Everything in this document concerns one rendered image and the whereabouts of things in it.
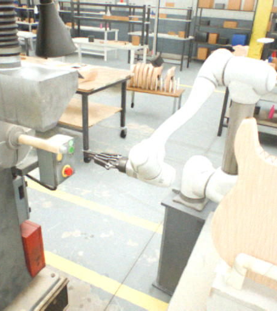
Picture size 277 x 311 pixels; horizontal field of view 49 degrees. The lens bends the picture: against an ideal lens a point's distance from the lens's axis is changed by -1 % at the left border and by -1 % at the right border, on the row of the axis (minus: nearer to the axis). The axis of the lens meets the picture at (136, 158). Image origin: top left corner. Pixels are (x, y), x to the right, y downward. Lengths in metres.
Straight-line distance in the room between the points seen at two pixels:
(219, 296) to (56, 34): 0.88
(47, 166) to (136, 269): 1.18
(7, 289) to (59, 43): 1.26
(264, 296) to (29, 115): 0.77
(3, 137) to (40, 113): 0.34
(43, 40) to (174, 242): 1.35
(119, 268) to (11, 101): 1.67
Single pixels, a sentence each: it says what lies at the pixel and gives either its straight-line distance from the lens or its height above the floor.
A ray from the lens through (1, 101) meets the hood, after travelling 0.97.
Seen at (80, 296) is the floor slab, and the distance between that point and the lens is 2.20.
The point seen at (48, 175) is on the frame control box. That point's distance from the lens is 1.48.
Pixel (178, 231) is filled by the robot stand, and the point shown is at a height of 0.54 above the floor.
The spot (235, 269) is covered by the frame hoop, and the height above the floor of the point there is 1.17.
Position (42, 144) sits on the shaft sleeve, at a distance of 1.12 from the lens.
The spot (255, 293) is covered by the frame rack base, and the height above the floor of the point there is 1.10.
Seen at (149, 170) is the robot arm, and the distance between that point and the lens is 1.13.
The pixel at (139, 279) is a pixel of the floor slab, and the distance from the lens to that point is 2.29.
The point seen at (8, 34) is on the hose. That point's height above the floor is 1.62.
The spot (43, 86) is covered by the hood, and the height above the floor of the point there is 1.51.
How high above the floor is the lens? 1.72
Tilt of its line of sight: 27 degrees down
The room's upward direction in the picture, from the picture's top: 3 degrees clockwise
